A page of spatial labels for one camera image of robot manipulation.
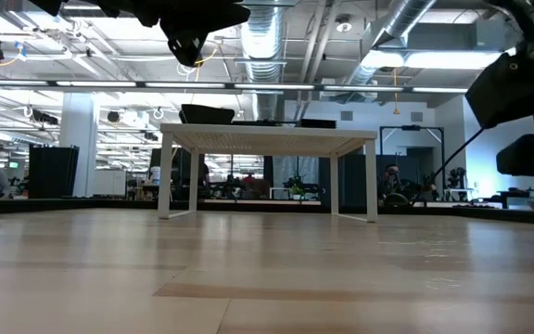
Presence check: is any black cabinet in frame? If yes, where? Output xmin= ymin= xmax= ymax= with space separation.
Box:
xmin=28 ymin=145 xmax=81 ymax=199

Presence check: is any black table edge rail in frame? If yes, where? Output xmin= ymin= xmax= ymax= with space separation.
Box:
xmin=0 ymin=197 xmax=534 ymax=225

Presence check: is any black frame stand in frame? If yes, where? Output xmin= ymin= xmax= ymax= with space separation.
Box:
xmin=379 ymin=123 xmax=446 ymax=196

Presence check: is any silver ventilation duct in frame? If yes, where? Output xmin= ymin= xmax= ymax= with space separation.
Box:
xmin=340 ymin=0 xmax=438 ymax=101
xmin=237 ymin=0 xmax=287 ymax=122

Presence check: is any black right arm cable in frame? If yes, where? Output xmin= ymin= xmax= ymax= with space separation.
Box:
xmin=432 ymin=126 xmax=487 ymax=180

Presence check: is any black rectangular plate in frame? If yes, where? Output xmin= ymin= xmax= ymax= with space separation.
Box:
xmin=181 ymin=111 xmax=236 ymax=125

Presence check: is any long suspended light bar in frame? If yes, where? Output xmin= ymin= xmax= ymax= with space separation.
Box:
xmin=0 ymin=79 xmax=468 ymax=95

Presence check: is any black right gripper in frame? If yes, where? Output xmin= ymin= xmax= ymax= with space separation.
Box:
xmin=464 ymin=0 xmax=534 ymax=180

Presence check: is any green potted plant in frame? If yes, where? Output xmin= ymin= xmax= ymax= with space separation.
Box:
xmin=285 ymin=175 xmax=309 ymax=199

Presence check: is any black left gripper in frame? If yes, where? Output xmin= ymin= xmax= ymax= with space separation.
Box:
xmin=65 ymin=0 xmax=252 ymax=69

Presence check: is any yellow hanging cord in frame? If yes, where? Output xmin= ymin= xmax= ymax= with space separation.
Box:
xmin=391 ymin=68 xmax=401 ymax=116

